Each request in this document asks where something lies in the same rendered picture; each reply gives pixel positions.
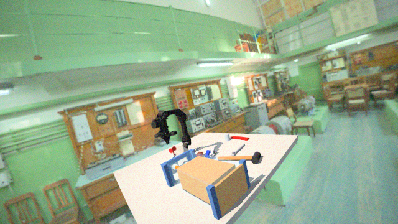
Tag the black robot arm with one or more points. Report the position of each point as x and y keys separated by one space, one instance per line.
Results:
x=161 y=120

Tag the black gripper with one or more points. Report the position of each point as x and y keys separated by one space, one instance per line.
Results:
x=167 y=136

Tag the mallet with black head and wooden handle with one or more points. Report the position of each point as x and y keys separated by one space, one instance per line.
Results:
x=254 y=159

